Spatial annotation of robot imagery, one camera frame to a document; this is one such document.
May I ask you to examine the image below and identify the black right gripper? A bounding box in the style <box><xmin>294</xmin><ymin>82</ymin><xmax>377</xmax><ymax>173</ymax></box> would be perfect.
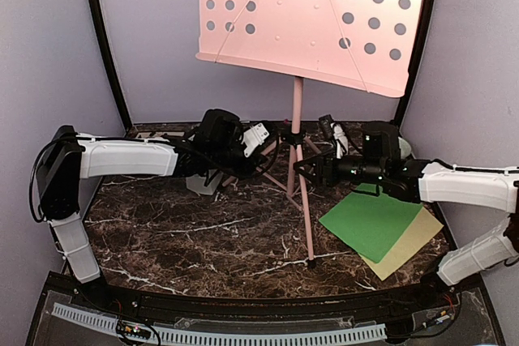
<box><xmin>294</xmin><ymin>147</ymin><xmax>387</xmax><ymax>187</ymax></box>

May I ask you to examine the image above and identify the green paper sheet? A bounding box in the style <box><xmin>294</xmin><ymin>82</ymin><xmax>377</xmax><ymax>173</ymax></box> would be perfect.
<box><xmin>320</xmin><ymin>184</ymin><xmax>422</xmax><ymax>263</ymax></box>

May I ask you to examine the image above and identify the yellow paper sheet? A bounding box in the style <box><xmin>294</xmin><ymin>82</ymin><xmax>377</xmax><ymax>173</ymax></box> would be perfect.
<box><xmin>360</xmin><ymin>207</ymin><xmax>444</xmax><ymax>281</ymax></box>

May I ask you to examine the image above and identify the pink music stand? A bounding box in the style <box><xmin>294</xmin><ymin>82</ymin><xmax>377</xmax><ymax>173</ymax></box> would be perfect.
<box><xmin>194</xmin><ymin>0</ymin><xmax>429</xmax><ymax>269</ymax></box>

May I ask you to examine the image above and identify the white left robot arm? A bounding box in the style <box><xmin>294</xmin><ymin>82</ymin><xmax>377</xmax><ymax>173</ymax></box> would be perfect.
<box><xmin>28</xmin><ymin>109</ymin><xmax>280</xmax><ymax>310</ymax></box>

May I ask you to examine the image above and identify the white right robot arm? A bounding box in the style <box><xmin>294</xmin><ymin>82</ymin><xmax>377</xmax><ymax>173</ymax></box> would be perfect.
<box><xmin>294</xmin><ymin>116</ymin><xmax>518</xmax><ymax>309</ymax></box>

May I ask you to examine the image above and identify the white metronome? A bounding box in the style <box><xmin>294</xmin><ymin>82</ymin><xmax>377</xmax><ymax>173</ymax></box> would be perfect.
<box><xmin>186</xmin><ymin>171</ymin><xmax>223</xmax><ymax>196</ymax></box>

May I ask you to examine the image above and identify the floral patterned coaster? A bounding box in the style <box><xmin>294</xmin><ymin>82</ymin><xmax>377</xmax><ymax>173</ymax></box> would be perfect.
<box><xmin>136</xmin><ymin>131</ymin><xmax>184</xmax><ymax>139</ymax></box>

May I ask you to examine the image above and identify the pale green bowl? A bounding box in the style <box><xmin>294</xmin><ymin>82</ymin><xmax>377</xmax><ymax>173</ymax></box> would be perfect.
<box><xmin>398</xmin><ymin>137</ymin><xmax>412</xmax><ymax>160</ymax></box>

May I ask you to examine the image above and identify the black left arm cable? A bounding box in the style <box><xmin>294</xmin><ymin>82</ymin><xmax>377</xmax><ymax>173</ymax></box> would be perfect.
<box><xmin>29</xmin><ymin>130</ymin><xmax>281</xmax><ymax>224</ymax></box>

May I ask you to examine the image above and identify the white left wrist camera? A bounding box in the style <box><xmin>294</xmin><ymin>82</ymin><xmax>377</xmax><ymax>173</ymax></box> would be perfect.
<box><xmin>242</xmin><ymin>122</ymin><xmax>270</xmax><ymax>158</ymax></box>

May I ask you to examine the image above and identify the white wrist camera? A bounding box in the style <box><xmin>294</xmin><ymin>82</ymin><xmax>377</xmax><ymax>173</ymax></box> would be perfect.
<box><xmin>242</xmin><ymin>122</ymin><xmax>270</xmax><ymax>158</ymax></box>
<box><xmin>318</xmin><ymin>114</ymin><xmax>349</xmax><ymax>159</ymax></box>

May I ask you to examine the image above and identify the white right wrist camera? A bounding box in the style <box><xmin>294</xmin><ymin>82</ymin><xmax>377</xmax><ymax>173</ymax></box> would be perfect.
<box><xmin>318</xmin><ymin>114</ymin><xmax>349</xmax><ymax>159</ymax></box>

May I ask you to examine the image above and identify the black right frame post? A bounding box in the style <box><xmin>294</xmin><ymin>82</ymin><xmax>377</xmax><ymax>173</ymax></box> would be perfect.
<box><xmin>389</xmin><ymin>0</ymin><xmax>442</xmax><ymax>128</ymax></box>

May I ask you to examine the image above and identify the black frame post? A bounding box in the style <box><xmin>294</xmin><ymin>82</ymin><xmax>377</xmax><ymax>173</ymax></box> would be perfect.
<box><xmin>88</xmin><ymin>0</ymin><xmax>133</xmax><ymax>131</ymax></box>
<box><xmin>389</xmin><ymin>0</ymin><xmax>442</xmax><ymax>128</ymax></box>

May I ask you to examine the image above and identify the black front rail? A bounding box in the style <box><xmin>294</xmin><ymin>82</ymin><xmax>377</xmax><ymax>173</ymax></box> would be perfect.
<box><xmin>44</xmin><ymin>276</ymin><xmax>467</xmax><ymax>327</ymax></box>

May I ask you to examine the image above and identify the grey cable duct strip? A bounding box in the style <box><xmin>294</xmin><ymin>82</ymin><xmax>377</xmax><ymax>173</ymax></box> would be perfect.
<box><xmin>51</xmin><ymin>303</ymin><xmax>387</xmax><ymax>345</ymax></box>

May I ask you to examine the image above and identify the black left frame post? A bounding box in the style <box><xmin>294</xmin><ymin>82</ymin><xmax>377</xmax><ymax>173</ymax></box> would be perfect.
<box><xmin>88</xmin><ymin>0</ymin><xmax>133</xmax><ymax>131</ymax></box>

